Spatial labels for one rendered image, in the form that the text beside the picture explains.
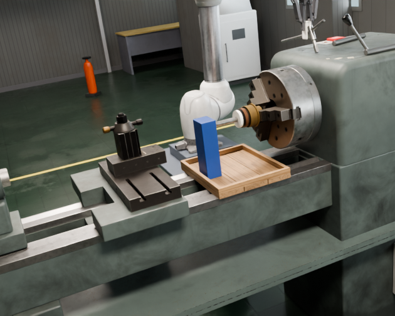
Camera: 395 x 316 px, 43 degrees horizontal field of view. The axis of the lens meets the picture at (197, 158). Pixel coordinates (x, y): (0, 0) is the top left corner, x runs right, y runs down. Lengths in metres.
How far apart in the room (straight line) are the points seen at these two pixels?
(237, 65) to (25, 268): 6.00
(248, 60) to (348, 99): 5.55
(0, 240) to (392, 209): 1.53
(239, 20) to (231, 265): 5.60
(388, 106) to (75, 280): 1.31
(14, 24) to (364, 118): 8.23
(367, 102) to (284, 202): 0.49
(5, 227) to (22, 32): 8.10
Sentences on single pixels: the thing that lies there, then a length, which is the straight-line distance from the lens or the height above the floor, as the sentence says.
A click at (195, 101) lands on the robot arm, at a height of 1.04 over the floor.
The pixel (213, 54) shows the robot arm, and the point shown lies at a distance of 2.55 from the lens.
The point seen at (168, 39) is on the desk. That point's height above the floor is 0.51.
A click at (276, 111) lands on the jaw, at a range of 1.89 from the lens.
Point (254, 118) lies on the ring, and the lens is 1.92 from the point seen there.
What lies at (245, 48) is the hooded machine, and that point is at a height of 0.49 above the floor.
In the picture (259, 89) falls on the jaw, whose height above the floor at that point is 1.16.
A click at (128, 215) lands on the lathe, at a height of 0.93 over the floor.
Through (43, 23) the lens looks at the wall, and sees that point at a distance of 9.72.
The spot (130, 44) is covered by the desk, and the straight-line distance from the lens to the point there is 9.24.
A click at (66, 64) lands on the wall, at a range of 9.83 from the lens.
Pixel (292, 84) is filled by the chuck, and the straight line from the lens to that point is 1.91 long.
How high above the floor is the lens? 1.63
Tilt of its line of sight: 20 degrees down
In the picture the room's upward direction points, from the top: 7 degrees counter-clockwise
